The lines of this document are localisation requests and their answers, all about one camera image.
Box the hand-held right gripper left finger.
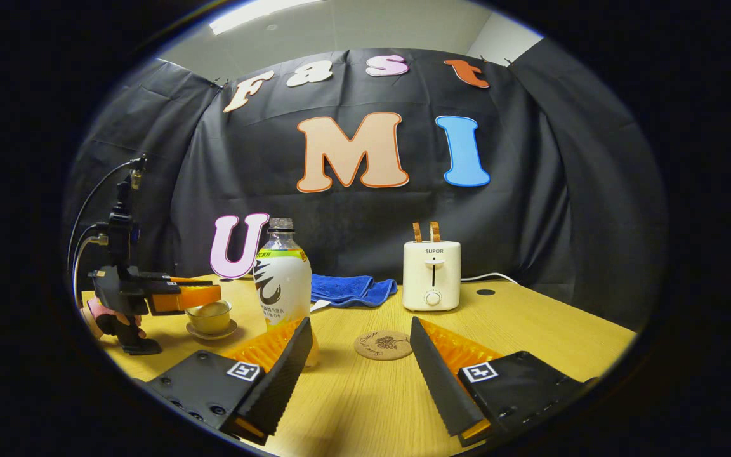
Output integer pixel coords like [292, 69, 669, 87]
[143, 316, 313, 446]

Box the cream ceramic saucer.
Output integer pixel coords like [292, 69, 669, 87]
[186, 319, 238, 341]

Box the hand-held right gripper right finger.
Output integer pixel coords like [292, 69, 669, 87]
[409, 316, 598, 448]

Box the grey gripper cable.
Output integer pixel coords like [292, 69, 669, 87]
[72, 234, 110, 307]

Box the blue towel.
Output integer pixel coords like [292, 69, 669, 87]
[310, 274, 398, 313]

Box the white label water bottle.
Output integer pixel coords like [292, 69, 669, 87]
[253, 218, 320, 369]

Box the white toaster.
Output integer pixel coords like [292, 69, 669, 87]
[402, 241, 462, 312]

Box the round cork coaster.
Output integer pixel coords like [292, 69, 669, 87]
[354, 330, 414, 361]

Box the black backdrop cloth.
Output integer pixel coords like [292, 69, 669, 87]
[64, 48, 668, 331]

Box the white toaster cable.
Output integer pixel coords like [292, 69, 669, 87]
[461, 272, 518, 284]

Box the cream ceramic teacup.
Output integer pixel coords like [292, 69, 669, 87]
[185, 300, 233, 335]

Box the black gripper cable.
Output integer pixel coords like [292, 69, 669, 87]
[66, 160, 135, 270]

